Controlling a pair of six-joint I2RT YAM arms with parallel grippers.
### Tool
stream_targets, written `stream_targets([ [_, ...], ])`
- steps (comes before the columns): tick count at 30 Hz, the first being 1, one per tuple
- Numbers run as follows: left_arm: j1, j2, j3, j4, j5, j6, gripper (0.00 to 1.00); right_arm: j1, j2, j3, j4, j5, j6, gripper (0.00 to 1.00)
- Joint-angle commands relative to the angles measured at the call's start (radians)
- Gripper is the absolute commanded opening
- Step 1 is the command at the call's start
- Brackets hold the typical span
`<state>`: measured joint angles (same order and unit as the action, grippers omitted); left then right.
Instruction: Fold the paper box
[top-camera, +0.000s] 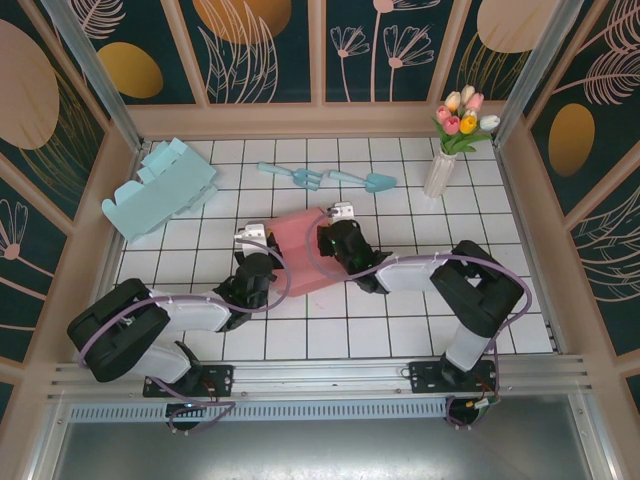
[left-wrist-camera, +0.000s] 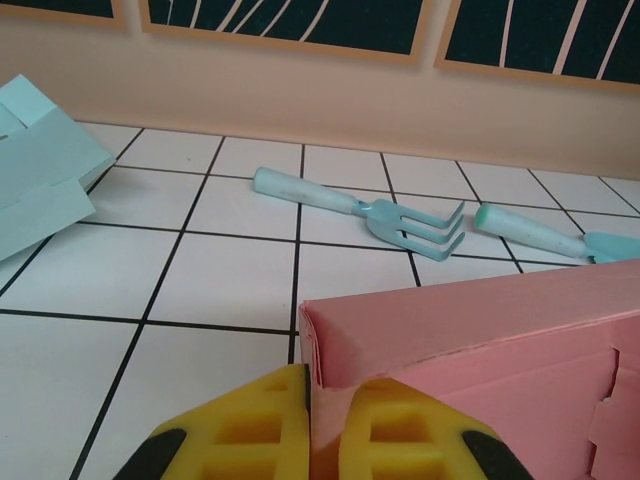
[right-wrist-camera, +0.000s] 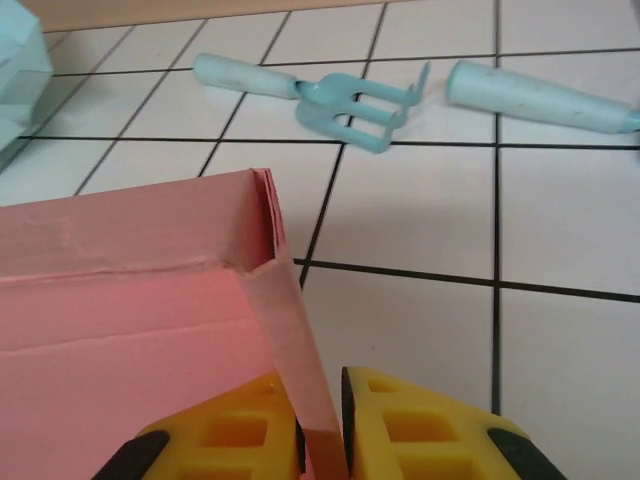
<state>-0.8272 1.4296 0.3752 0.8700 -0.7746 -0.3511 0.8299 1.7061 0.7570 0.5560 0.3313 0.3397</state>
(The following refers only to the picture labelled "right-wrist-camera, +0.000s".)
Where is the pink paper box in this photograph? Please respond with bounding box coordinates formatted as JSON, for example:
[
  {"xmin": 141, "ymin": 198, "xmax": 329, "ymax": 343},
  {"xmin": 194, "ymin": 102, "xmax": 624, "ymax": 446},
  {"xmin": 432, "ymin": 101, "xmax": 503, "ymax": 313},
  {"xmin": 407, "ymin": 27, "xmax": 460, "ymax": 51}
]
[{"xmin": 0, "ymin": 167, "xmax": 346, "ymax": 480}]

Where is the light blue paper box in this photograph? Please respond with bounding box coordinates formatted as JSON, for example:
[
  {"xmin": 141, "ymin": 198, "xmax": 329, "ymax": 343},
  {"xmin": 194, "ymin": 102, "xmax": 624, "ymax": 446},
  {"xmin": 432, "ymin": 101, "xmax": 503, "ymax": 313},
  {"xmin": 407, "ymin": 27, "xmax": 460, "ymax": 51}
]
[{"xmin": 0, "ymin": 0, "xmax": 54, "ymax": 171}]

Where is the light blue garden trowel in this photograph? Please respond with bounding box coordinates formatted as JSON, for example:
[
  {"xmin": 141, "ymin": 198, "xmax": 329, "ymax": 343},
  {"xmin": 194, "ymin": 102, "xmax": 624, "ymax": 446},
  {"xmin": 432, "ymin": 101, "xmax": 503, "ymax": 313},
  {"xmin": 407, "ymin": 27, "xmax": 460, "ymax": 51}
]
[{"xmin": 446, "ymin": 59, "xmax": 640, "ymax": 137}]

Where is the light blue garden fork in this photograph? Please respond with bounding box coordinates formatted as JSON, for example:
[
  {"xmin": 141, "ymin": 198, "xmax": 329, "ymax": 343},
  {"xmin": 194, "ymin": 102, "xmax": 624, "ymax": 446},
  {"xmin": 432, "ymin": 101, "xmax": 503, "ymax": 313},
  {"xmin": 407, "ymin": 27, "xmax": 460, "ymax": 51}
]
[{"xmin": 192, "ymin": 52, "xmax": 434, "ymax": 156}]

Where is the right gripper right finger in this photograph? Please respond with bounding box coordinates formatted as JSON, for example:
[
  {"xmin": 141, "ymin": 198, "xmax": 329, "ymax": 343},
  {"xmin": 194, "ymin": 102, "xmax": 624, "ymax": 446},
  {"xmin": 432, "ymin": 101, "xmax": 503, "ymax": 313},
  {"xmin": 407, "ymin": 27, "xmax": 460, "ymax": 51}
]
[{"xmin": 339, "ymin": 366, "xmax": 571, "ymax": 480}]

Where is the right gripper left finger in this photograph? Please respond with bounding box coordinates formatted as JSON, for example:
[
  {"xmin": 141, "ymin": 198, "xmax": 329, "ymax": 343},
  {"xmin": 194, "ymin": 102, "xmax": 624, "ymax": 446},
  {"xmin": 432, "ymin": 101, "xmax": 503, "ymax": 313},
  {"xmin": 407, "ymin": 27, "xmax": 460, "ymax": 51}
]
[{"xmin": 94, "ymin": 372, "xmax": 307, "ymax": 480}]

